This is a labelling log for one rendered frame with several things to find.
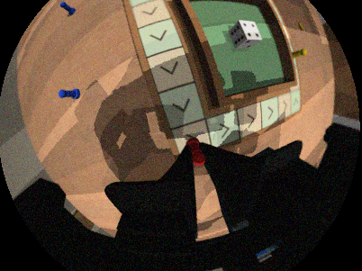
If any red pawn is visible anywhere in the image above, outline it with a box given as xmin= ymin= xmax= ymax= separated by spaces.
xmin=186 ymin=139 xmax=205 ymax=166

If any grey die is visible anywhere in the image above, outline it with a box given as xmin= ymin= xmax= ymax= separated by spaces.
xmin=230 ymin=21 xmax=262 ymax=49

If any yellow game pawn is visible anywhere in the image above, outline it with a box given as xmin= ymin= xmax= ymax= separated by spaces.
xmin=291 ymin=49 xmax=307 ymax=59

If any blue pawn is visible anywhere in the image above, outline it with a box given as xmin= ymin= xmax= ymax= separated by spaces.
xmin=59 ymin=89 xmax=80 ymax=99
xmin=59 ymin=1 xmax=76 ymax=16

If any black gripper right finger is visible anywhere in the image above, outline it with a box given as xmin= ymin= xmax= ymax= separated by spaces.
xmin=198 ymin=140 xmax=303 ymax=229

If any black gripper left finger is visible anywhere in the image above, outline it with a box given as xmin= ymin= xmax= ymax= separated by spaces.
xmin=104 ymin=145 xmax=198 ymax=239

